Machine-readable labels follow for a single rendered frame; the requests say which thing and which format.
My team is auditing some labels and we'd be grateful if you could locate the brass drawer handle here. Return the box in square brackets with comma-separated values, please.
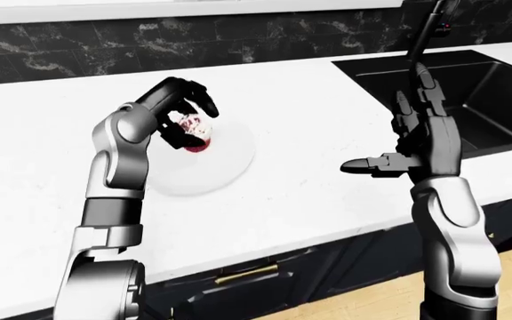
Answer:
[214, 262, 279, 285]

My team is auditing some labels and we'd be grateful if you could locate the dark cabinet drawer front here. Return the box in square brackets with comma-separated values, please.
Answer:
[147, 229, 399, 320]

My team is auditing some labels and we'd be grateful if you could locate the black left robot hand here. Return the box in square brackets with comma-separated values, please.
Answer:
[134, 76, 220, 151]

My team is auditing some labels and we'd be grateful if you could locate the black kitchen faucet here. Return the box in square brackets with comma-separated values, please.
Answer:
[406, 0, 460, 101]

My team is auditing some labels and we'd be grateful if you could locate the white round plate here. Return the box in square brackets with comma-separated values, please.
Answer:
[142, 115, 257, 197]

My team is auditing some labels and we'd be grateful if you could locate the white red frosted cupcake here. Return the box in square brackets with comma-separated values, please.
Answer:
[168, 101, 216, 155]

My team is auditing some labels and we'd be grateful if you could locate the black kitchen sink basin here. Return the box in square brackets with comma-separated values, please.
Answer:
[331, 49, 512, 160]

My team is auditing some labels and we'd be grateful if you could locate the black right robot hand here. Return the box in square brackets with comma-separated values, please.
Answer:
[340, 64, 463, 184]

